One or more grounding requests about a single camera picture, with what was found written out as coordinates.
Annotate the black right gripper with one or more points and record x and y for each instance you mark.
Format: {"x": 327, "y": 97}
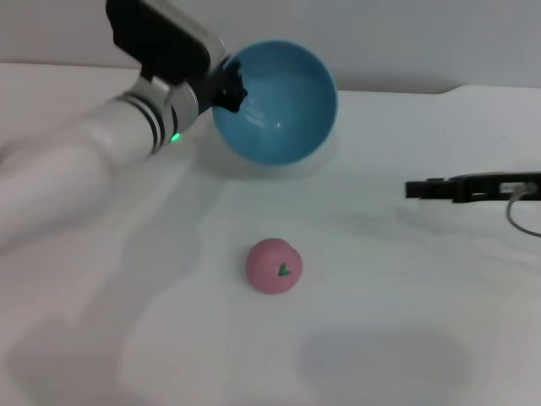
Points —
{"x": 482, "y": 188}

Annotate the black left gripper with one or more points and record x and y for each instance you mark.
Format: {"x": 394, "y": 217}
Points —
{"x": 211, "y": 86}

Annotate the pink toy peach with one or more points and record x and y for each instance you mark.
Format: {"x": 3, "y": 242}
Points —
{"x": 266, "y": 266}

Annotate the blue bowl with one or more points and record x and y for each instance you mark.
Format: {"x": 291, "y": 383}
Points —
{"x": 287, "y": 114}

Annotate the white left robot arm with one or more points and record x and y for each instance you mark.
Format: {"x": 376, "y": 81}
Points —
{"x": 63, "y": 169}

